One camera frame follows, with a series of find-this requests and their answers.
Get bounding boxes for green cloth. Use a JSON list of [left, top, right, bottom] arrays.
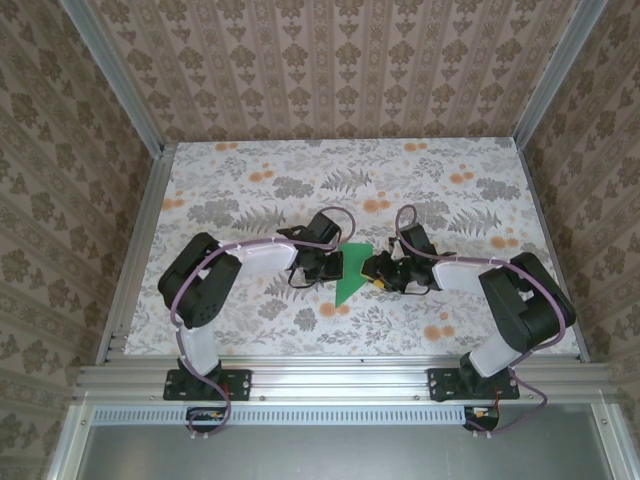
[[333, 242, 377, 308]]

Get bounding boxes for floral table cover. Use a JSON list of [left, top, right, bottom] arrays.
[[121, 139, 585, 358]]

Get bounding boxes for black control board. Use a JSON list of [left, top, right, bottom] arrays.
[[463, 404, 502, 432], [185, 407, 229, 435]]

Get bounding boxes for grey metal panel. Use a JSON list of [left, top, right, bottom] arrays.
[[47, 403, 640, 480]]

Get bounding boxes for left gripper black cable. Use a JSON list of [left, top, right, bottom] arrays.
[[288, 269, 326, 291]]

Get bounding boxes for aluminium cross rail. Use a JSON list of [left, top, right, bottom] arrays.
[[72, 363, 621, 404]]

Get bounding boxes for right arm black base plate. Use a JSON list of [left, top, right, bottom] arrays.
[[425, 367, 521, 404]]

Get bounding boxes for aluminium side rail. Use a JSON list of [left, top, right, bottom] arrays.
[[95, 143, 176, 366], [512, 139, 590, 362]]

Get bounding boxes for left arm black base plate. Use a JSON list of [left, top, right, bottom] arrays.
[[163, 367, 253, 402]]

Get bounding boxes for grey slotted cable duct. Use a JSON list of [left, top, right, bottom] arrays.
[[92, 405, 469, 425]]

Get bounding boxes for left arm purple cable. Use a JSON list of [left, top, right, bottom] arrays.
[[169, 207, 357, 442]]

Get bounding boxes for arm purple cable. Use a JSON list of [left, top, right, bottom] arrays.
[[395, 203, 549, 442], [169, 207, 357, 442]]

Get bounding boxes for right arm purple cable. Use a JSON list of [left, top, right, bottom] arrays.
[[395, 203, 549, 442]]

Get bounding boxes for aluminium frame post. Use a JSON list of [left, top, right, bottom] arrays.
[[514, 0, 609, 149], [63, 0, 167, 156]]

